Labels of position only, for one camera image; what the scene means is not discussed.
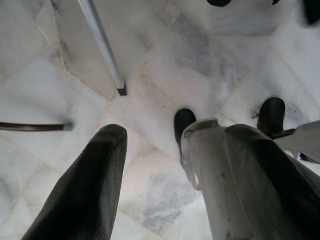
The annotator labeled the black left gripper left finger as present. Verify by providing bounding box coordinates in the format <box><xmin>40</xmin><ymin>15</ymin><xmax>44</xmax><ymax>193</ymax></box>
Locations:
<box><xmin>21</xmin><ymin>124</ymin><xmax>129</xmax><ymax>240</ymax></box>

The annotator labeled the marble pattern folding table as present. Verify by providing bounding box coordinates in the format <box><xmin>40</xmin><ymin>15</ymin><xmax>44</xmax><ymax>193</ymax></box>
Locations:
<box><xmin>0</xmin><ymin>121</ymin><xmax>74</xmax><ymax>132</ymax></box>

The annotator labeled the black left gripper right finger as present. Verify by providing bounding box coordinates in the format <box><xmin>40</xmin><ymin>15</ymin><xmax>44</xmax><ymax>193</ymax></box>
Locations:
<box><xmin>224</xmin><ymin>124</ymin><xmax>320</xmax><ymax>240</ymax></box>

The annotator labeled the silver metal clothes rack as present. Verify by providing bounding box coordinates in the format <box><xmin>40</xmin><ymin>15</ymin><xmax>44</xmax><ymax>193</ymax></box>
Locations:
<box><xmin>77</xmin><ymin>0</ymin><xmax>128</xmax><ymax>97</ymax></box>

